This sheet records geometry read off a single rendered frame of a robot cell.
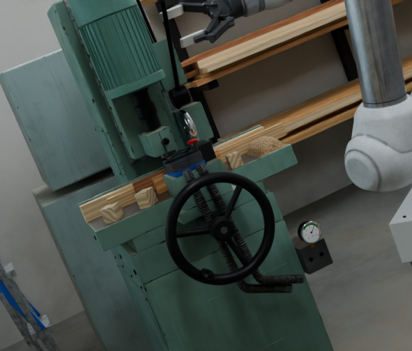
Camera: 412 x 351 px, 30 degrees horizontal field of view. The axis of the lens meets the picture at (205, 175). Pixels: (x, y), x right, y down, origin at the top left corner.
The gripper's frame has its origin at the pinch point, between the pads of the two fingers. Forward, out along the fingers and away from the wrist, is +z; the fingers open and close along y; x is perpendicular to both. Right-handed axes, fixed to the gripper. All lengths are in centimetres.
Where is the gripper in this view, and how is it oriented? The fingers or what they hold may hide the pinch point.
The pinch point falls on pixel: (173, 28)
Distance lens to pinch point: 215.3
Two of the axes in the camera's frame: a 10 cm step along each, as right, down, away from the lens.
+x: -1.1, -6.5, -7.5
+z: -8.9, 4.0, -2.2
